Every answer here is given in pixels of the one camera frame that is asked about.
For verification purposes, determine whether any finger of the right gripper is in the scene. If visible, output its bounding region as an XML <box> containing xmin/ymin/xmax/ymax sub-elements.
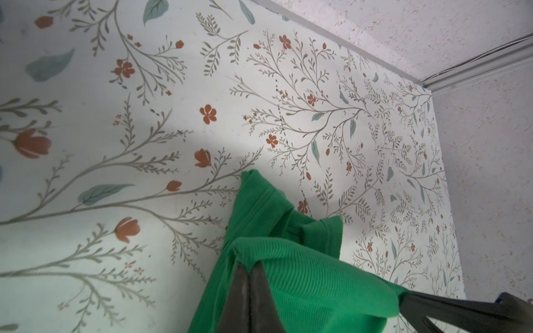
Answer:
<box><xmin>399</xmin><ymin>291</ymin><xmax>532</xmax><ymax>332</ymax></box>

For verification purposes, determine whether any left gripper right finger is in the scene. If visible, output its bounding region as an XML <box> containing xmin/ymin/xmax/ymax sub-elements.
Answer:
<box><xmin>249</xmin><ymin>262</ymin><xmax>286</xmax><ymax>333</ymax></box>

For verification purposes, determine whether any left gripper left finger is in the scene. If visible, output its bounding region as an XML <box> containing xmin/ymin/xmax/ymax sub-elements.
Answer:
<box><xmin>216</xmin><ymin>263</ymin><xmax>251</xmax><ymax>333</ymax></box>

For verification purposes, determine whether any green tank top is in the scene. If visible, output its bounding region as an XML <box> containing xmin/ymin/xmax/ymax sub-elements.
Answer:
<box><xmin>190</xmin><ymin>170</ymin><xmax>406</xmax><ymax>332</ymax></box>

